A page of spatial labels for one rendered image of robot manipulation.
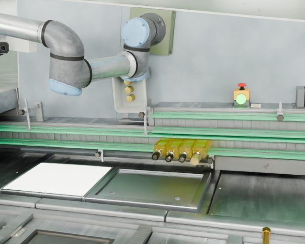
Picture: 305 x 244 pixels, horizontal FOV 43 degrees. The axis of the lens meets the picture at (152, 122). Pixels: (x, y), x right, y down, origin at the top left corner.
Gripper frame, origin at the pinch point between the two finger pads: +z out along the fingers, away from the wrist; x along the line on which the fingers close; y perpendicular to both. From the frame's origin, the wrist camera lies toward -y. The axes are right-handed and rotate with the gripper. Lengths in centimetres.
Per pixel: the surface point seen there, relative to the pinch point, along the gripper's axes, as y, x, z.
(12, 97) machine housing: 19.7, 35.6, 28.6
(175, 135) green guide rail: -80, 34, 12
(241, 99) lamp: -106, 15, 23
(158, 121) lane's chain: -69, 32, 20
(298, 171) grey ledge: -136, 43, 20
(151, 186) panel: -76, 52, -8
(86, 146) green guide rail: -35, 49, 12
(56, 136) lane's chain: -14, 50, 20
